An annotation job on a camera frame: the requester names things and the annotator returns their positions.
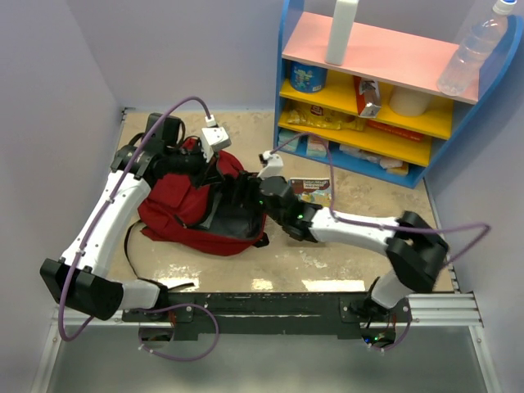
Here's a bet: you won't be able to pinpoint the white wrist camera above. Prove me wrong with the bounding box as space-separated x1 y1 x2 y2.
257 151 283 179
201 127 232 162

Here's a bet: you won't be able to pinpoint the pink tissue pack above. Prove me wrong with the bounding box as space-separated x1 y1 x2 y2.
306 135 328 157

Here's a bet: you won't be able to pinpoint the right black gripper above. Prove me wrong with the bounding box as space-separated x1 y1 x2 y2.
224 171 287 226

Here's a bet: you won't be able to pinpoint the red snack box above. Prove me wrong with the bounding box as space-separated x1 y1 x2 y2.
354 76 382 119

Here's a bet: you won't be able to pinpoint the yellow snack bag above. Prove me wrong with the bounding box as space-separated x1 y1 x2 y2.
287 102 366 132

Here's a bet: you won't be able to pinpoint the aluminium rail frame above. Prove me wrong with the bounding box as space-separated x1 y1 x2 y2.
30 106 503 393

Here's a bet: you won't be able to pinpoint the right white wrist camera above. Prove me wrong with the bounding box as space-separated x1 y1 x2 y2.
257 151 283 179

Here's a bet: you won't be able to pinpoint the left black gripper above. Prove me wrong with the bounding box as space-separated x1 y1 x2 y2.
165 139 225 191

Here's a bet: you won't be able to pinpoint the clear plastic water bottle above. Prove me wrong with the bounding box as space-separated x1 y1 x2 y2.
436 0 517 97

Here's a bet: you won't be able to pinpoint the white wrapped packs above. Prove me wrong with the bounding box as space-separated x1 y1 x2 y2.
339 145 409 176

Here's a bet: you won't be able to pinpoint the white paper roll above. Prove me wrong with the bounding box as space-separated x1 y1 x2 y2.
389 86 433 117

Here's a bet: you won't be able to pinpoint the red flat box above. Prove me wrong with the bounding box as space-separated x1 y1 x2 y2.
367 120 424 142

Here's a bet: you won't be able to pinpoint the blue wooden shelf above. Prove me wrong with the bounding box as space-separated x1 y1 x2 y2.
273 1 523 188

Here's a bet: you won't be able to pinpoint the white bottle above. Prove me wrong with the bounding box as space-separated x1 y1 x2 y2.
324 0 359 66

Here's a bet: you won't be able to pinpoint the lower book under booklet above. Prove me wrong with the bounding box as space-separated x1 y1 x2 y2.
289 178 332 207

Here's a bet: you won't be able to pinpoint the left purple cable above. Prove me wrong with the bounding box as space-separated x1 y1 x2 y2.
57 96 222 361

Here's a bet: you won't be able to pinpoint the red backpack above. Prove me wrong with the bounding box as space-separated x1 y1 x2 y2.
131 136 269 256

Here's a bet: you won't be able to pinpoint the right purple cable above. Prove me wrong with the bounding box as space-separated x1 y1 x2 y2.
272 133 491 352

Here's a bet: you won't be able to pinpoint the teal tissue pack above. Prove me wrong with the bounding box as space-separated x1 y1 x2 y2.
277 129 301 152

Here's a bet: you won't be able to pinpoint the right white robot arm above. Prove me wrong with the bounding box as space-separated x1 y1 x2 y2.
233 173 449 322

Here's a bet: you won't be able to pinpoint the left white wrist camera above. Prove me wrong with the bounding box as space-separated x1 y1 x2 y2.
201 127 232 162

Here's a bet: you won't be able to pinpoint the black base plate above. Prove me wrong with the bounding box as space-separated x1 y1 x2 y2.
122 291 411 341

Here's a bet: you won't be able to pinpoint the blue round tin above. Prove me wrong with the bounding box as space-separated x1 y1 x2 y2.
290 61 328 93

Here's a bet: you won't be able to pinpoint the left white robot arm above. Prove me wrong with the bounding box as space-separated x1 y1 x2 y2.
40 113 230 321

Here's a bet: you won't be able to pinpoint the purple cable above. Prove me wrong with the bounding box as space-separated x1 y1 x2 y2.
272 133 491 352
57 96 222 361

